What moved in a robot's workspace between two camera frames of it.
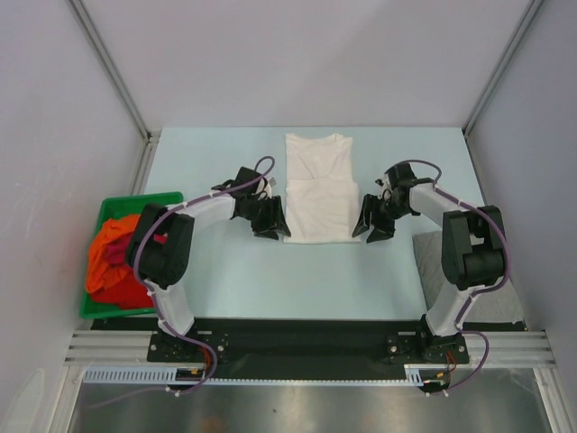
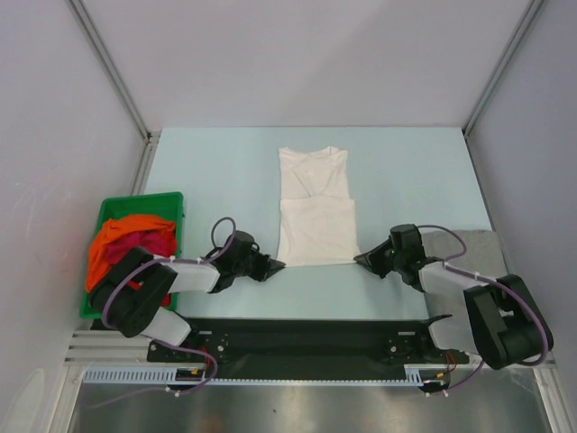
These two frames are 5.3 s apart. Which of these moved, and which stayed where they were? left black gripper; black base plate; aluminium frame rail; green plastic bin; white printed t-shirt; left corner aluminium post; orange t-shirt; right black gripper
Moved: right black gripper; white printed t-shirt; left black gripper
Stayed: left corner aluminium post; green plastic bin; black base plate; orange t-shirt; aluminium frame rail
